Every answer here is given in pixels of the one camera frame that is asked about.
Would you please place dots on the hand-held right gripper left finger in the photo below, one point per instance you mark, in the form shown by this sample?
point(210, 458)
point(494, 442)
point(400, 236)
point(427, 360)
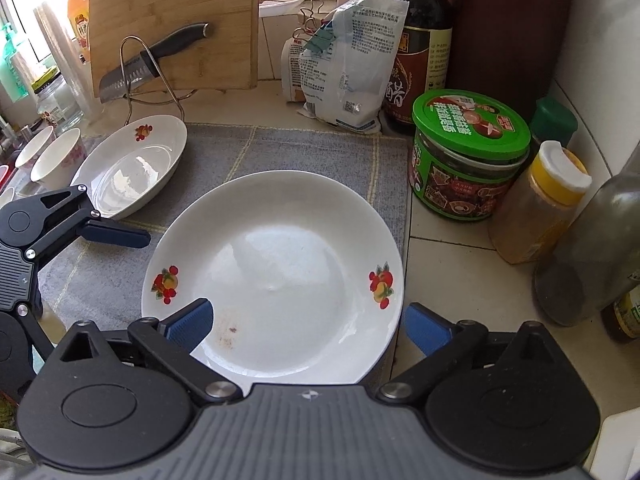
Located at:
point(192, 322)

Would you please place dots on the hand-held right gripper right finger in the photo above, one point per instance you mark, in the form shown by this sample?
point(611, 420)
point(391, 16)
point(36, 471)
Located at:
point(425, 330)

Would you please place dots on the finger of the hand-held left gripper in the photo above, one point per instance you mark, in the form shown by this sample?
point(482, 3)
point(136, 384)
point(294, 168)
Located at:
point(115, 235)
point(37, 330)

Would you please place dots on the white plate with fruit print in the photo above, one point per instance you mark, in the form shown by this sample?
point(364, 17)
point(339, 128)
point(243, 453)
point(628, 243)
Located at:
point(135, 170)
point(300, 260)

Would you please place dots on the white bowl with pink flowers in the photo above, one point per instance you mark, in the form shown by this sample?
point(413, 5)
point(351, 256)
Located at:
point(7, 195)
point(57, 160)
point(32, 145)

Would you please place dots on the glass jar with dark lid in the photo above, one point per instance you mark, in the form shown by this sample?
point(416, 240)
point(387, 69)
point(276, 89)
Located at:
point(57, 105)

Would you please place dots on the metal faucet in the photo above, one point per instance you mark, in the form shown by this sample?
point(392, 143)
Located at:
point(12, 132)

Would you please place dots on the yellow-lid spice jar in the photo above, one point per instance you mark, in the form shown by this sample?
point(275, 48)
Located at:
point(535, 215)

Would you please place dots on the green-lid sauce jar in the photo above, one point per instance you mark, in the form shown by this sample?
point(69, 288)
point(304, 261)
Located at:
point(465, 160)

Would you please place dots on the clear bottle with red cap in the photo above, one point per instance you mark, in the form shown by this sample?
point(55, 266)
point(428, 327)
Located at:
point(585, 260)

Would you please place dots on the stack of translucent plastic cups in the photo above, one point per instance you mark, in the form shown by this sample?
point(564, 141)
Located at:
point(65, 60)

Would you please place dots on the cooking oil bottle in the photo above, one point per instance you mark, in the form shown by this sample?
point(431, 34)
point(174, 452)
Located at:
point(625, 317)

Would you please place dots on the grey and teal checked mat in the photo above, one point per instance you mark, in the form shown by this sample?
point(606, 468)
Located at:
point(300, 150)

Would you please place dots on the orange liquid jug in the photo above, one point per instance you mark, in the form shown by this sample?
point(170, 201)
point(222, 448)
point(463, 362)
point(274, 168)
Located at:
point(80, 15)

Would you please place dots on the bamboo cutting board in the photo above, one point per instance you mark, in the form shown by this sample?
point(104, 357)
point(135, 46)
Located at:
point(200, 10)

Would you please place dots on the red-print food bag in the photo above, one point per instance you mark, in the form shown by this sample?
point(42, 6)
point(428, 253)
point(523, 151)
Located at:
point(292, 70)

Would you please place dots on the green-cap jar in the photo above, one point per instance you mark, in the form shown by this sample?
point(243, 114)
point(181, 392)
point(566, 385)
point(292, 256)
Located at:
point(552, 122)

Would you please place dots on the blue and white food bag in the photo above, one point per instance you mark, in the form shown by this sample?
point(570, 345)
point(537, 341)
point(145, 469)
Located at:
point(360, 70)

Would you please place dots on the dark vinegar bottle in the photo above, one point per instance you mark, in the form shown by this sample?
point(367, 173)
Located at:
point(420, 50)

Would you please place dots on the white dish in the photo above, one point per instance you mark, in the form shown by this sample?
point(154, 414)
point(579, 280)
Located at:
point(285, 2)

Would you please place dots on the metal binder clips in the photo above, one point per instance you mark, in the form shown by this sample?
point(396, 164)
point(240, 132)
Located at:
point(309, 17)

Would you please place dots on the dark red knife block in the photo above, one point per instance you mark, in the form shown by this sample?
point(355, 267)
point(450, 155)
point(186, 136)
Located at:
point(510, 35)

